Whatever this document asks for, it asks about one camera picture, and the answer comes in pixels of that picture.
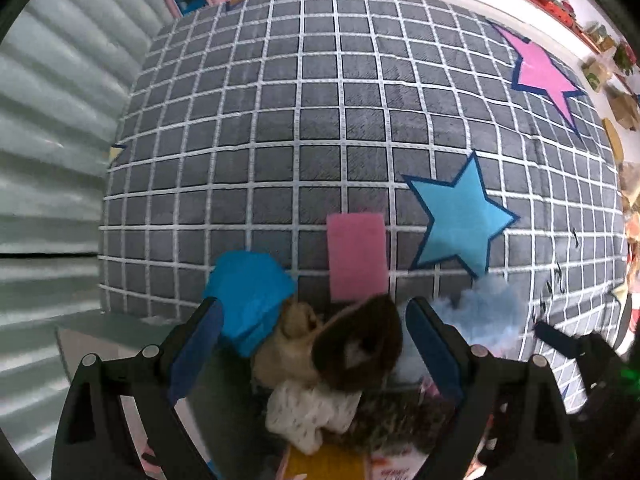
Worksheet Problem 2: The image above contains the tan plush cloth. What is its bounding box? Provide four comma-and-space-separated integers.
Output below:
250, 302, 326, 388

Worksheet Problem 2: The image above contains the brown knitted hat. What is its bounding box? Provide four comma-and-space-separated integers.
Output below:
312, 294, 405, 392

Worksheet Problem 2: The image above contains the yellow cloth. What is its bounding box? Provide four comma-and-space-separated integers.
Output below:
285, 442, 368, 480

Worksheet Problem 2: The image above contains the curved wooden board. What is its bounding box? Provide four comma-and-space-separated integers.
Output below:
601, 117, 627, 166

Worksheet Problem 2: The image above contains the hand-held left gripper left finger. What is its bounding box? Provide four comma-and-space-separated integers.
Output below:
51, 296, 226, 480

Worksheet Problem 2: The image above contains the red white printed packet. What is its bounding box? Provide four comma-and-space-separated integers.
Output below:
370, 447, 426, 480

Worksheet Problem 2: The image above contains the grey white storage box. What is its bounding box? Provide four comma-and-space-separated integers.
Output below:
55, 310, 281, 480

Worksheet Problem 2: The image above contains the grey grid blanket with stars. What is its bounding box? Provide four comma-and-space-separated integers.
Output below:
97, 0, 628, 411

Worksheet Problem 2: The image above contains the pale green curtain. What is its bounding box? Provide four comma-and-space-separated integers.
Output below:
0, 0, 173, 480

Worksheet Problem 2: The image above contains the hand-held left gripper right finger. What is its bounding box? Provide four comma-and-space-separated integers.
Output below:
405, 296, 573, 480

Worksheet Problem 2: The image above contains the pink sponge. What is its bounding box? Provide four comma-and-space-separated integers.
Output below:
326, 212, 390, 306

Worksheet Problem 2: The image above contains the white polka dot cloth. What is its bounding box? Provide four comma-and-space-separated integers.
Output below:
265, 380, 363, 453

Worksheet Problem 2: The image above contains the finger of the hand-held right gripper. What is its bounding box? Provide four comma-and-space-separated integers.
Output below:
534, 321, 582, 360

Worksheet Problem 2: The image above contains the light blue fluffy cloth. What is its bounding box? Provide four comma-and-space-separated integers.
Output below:
400, 272, 528, 361

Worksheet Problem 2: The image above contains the dark speckled cloth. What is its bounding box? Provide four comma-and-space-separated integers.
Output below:
325, 395, 468, 453

